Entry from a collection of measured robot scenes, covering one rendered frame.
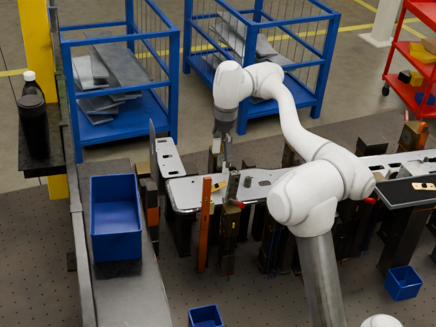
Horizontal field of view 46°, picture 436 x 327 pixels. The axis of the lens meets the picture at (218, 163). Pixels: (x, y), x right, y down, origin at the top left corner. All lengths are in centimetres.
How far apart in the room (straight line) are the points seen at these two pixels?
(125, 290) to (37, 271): 63
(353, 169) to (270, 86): 53
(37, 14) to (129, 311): 113
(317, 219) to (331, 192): 8
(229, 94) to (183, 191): 50
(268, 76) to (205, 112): 269
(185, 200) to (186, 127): 229
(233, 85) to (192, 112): 273
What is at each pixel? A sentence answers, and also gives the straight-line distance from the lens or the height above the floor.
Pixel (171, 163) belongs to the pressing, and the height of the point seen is 100.
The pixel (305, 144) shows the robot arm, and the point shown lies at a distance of 156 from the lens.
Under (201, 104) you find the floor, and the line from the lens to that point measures 463.
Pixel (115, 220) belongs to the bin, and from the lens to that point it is 193.
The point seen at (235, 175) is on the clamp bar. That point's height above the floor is 121.
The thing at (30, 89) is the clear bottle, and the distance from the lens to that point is 160.
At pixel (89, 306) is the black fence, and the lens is 102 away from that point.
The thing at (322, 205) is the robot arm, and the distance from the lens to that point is 138.
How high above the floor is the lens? 235
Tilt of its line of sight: 37 degrees down
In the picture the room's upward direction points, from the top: 5 degrees clockwise
